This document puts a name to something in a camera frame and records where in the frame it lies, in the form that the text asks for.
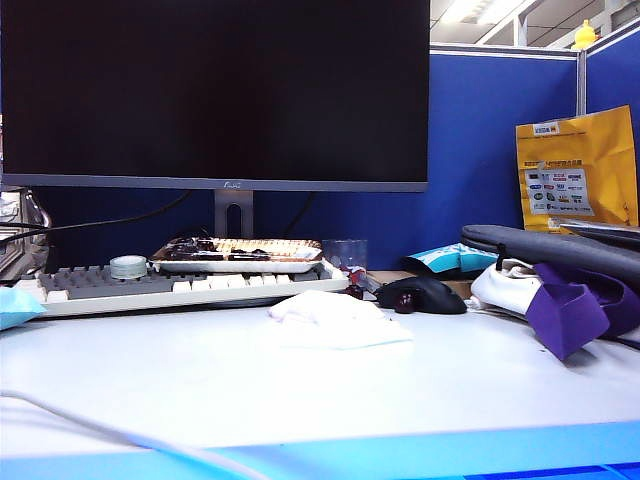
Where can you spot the white wet wipe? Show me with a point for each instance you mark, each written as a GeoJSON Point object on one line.
{"type": "Point", "coordinates": [340, 322]}

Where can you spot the dark red cherry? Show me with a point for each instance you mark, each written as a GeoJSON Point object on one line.
{"type": "Point", "coordinates": [403, 301]}
{"type": "Point", "coordinates": [356, 291]}

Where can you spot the light blue wipe packet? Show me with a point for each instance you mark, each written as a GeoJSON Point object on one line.
{"type": "Point", "coordinates": [15, 306]}

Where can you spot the clear plastic cup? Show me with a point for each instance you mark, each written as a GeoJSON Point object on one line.
{"type": "Point", "coordinates": [345, 252]}

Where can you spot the small red white wrapper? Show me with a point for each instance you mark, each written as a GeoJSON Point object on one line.
{"type": "Point", "coordinates": [357, 274]}

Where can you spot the white tray with snacks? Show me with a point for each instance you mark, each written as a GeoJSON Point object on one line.
{"type": "Point", "coordinates": [235, 265]}

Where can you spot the teal white snack packet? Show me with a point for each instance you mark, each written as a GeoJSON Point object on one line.
{"type": "Point", "coordinates": [442, 257]}

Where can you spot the black computer mouse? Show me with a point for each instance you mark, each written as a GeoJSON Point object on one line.
{"type": "Point", "coordinates": [435, 295]}

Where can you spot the blue office partition panel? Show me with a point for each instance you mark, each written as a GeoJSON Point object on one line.
{"type": "Point", "coordinates": [615, 75]}
{"type": "Point", "coordinates": [475, 150]}

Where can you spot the white cloth bag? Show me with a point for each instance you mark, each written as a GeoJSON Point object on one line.
{"type": "Point", "coordinates": [505, 290]}

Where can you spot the pale green tape roll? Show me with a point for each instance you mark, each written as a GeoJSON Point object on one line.
{"type": "Point", "coordinates": [128, 266]}

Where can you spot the white grey keyboard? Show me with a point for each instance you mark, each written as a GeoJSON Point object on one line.
{"type": "Point", "coordinates": [125, 296]}

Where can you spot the grey laptop sleeve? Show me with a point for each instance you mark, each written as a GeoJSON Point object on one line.
{"type": "Point", "coordinates": [542, 246]}

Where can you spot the black computer monitor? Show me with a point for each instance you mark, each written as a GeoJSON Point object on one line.
{"type": "Point", "coordinates": [150, 90]}

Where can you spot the purple cloth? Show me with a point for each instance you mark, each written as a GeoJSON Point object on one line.
{"type": "Point", "coordinates": [565, 320]}

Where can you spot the silver flat laptop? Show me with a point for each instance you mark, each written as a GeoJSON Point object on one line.
{"type": "Point", "coordinates": [602, 226]}

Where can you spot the clear plastic container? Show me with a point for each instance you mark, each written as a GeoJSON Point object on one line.
{"type": "Point", "coordinates": [35, 210]}

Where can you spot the yellow paper bag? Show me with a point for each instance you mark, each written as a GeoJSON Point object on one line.
{"type": "Point", "coordinates": [607, 150]}

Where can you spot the yellow rubber duck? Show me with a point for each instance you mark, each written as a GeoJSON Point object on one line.
{"type": "Point", "coordinates": [585, 35]}

